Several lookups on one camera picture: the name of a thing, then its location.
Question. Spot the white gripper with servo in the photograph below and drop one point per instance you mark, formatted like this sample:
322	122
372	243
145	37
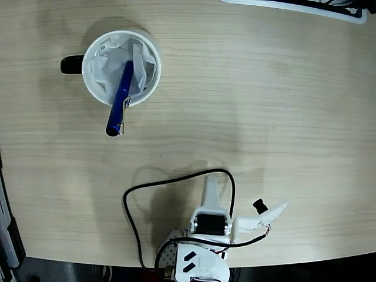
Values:
209	225

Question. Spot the blue pen with metal clip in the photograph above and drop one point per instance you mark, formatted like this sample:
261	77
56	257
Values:
120	97

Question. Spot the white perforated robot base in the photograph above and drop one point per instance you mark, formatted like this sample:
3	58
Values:
169	255

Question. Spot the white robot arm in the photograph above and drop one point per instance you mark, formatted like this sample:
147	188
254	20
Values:
205	264

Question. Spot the crumpled white paper tissue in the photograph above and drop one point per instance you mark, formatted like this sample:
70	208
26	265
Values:
108	67

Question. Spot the wrist camera on white bracket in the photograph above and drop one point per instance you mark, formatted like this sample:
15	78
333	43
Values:
252	221

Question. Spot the grey metal equipment frame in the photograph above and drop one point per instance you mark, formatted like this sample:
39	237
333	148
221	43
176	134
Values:
6	235

